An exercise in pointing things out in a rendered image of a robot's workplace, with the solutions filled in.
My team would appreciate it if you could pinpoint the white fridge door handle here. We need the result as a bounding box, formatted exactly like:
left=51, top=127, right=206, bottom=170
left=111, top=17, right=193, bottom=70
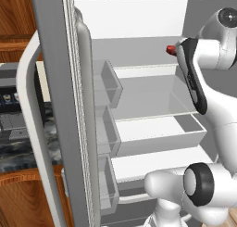
left=16, top=30, right=68, bottom=227

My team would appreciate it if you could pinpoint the grey fridge body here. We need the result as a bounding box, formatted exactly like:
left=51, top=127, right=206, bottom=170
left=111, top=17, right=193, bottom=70
left=70, top=0, right=237, bottom=227

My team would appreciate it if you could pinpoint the grey fridge door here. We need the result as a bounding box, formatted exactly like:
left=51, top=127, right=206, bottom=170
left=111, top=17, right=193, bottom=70
left=30, top=0, right=124, bottom=227

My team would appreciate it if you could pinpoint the grey coffee machine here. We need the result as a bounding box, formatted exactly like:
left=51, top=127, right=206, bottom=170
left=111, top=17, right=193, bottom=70
left=0, top=61, right=52, bottom=143

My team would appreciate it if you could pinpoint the clear fridge door bin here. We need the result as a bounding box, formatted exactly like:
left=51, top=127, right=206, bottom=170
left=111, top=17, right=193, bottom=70
left=95, top=105, right=122, bottom=157
left=92, top=59, right=124, bottom=109
left=98, top=156, right=120, bottom=217

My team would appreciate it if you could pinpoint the wooden wall cupboard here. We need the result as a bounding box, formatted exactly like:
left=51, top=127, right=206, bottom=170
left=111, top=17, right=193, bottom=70
left=0, top=0, right=44, bottom=64

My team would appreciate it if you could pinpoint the white fridge drawer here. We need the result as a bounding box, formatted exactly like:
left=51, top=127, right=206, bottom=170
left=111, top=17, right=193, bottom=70
left=111, top=145, right=215, bottom=184
left=115, top=113, right=207, bottom=158

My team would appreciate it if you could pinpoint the red steak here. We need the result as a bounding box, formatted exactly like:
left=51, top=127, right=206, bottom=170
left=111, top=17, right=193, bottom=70
left=166, top=44, right=179, bottom=57

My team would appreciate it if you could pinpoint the wooden base cupboard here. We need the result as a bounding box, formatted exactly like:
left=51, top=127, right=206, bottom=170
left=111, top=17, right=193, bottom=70
left=0, top=166, right=75, bottom=227

